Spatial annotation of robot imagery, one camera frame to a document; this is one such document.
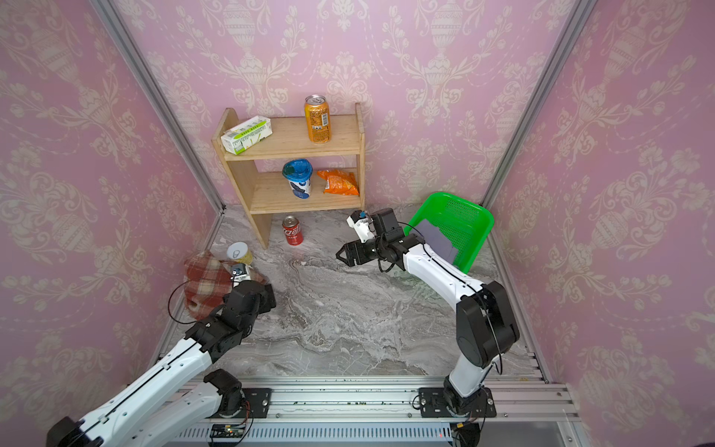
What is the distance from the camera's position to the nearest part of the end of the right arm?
2.09ft

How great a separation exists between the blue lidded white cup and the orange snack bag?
0.06 metres

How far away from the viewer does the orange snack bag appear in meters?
0.91

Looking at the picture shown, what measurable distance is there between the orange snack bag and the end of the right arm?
0.24 metres
